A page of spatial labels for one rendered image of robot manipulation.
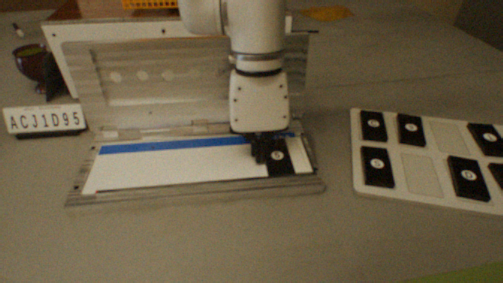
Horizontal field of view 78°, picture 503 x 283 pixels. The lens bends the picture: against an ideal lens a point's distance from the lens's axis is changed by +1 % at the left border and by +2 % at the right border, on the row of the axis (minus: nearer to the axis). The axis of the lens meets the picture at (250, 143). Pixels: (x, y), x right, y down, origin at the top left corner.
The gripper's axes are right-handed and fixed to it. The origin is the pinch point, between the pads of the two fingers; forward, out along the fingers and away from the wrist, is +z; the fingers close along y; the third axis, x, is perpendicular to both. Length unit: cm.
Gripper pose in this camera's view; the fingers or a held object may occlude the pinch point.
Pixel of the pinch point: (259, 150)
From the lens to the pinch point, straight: 57.0
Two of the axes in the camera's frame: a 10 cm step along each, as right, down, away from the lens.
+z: 0.2, 8.8, 4.8
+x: -1.1, -4.7, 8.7
